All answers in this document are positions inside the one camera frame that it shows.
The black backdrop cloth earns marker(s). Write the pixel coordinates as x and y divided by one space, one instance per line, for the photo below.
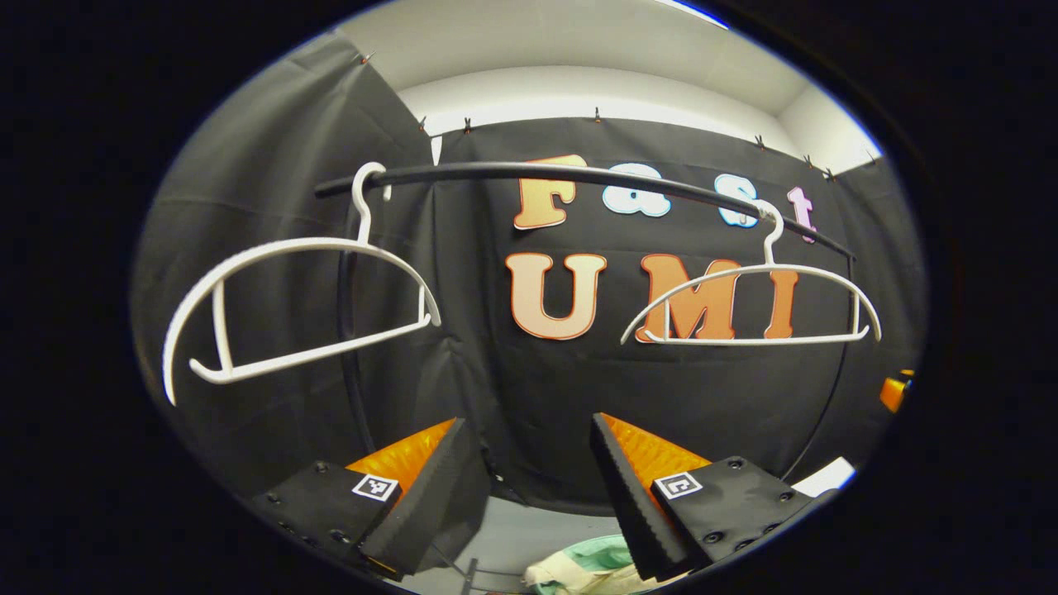
579 397

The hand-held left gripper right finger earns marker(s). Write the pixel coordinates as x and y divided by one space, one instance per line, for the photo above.
628 504

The cream shirt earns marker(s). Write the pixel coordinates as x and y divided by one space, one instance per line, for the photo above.
570 578

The white board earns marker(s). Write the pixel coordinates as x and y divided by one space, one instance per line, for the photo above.
826 477

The white plastic hanger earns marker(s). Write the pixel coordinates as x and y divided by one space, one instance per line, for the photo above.
771 248
314 245

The green laundry hamper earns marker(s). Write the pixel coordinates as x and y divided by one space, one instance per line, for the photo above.
603 552

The row of small backdrop clips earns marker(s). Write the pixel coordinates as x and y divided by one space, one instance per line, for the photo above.
597 114

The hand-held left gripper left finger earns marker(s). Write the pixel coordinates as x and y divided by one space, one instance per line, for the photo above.
421 496

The black clothes rail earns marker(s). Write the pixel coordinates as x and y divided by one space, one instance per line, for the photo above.
496 169

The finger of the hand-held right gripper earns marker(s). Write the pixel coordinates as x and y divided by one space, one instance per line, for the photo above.
893 392

